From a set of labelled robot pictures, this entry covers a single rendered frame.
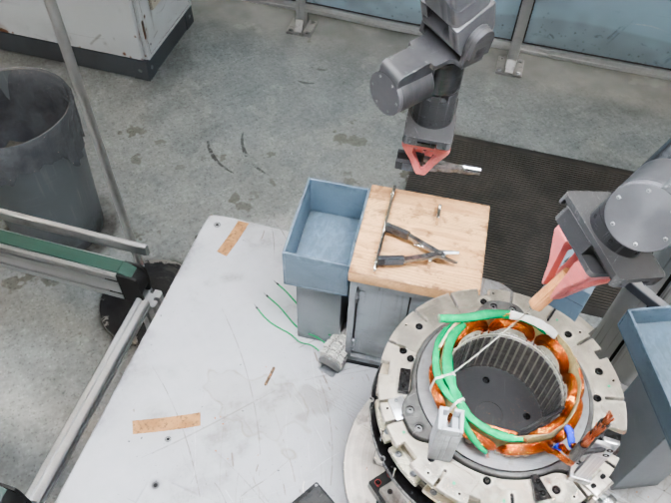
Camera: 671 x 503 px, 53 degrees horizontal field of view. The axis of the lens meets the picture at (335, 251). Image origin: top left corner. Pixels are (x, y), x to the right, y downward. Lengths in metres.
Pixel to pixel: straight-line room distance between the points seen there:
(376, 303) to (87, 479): 0.55
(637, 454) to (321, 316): 0.55
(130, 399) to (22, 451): 0.95
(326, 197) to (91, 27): 2.09
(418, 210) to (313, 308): 0.26
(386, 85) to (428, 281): 0.33
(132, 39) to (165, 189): 0.71
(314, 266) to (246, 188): 1.58
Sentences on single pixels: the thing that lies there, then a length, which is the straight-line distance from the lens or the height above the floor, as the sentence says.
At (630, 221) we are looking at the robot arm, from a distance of 0.56.
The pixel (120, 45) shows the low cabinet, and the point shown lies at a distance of 3.09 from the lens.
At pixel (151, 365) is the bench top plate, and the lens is 1.29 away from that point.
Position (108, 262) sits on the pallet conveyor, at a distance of 1.47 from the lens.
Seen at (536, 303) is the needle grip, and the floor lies 1.30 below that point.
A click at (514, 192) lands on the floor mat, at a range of 2.68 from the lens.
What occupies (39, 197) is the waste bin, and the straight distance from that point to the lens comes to 2.27.
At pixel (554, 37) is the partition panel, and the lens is 3.19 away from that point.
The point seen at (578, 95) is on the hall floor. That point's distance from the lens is 3.23.
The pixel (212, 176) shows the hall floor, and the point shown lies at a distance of 2.67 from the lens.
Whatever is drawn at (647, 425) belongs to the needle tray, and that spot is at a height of 0.97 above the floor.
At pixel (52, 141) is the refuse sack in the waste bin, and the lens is 2.14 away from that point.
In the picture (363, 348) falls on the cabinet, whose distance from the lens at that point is 1.22.
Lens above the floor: 1.89
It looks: 52 degrees down
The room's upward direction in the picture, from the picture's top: 2 degrees clockwise
